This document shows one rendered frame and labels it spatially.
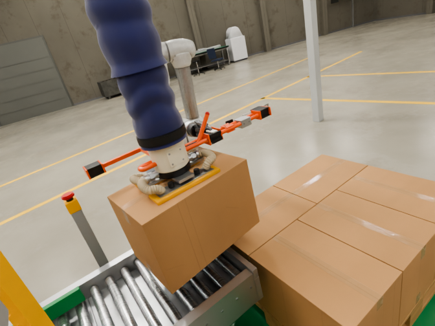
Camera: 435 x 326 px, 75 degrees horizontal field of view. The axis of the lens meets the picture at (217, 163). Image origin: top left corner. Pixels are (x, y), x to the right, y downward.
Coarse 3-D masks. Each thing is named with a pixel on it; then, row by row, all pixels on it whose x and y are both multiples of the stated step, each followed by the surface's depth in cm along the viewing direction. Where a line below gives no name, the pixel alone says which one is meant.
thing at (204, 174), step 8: (200, 168) 137; (216, 168) 134; (200, 176) 130; (208, 176) 131; (168, 184) 125; (176, 184) 128; (184, 184) 126; (192, 184) 127; (168, 192) 123; (176, 192) 123; (152, 200) 124; (160, 200) 120; (168, 200) 122
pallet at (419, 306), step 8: (432, 288) 169; (424, 296) 166; (432, 296) 166; (256, 304) 175; (416, 304) 151; (424, 304) 162; (264, 312) 171; (416, 312) 154; (272, 320) 166; (408, 320) 151
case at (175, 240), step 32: (224, 160) 145; (128, 192) 138; (192, 192) 123; (224, 192) 135; (128, 224) 130; (160, 224) 115; (192, 224) 126; (224, 224) 139; (160, 256) 118; (192, 256) 130
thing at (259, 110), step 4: (256, 108) 160; (260, 108) 159; (264, 108) 157; (268, 108) 158; (252, 112) 159; (256, 112) 156; (260, 112) 154; (264, 112) 157; (268, 112) 159; (260, 116) 155; (264, 116) 157
